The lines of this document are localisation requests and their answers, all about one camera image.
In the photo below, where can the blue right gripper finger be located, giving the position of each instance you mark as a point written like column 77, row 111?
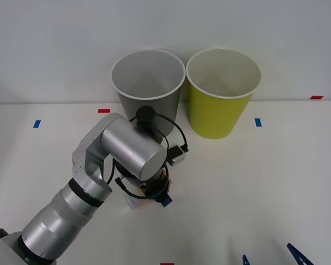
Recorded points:
column 299, row 255
column 245, row 260

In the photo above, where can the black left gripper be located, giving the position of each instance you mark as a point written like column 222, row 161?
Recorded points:
column 157, row 187

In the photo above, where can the small bottle with orange label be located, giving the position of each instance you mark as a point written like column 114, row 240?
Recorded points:
column 132, row 203

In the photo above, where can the silver and black left arm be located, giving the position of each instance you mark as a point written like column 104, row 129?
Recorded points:
column 127, row 146

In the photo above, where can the yellow-green plastic waste bin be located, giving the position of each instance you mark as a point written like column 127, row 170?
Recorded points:
column 215, row 116

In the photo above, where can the grey plastic waste bin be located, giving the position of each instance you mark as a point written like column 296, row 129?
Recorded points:
column 146, row 77

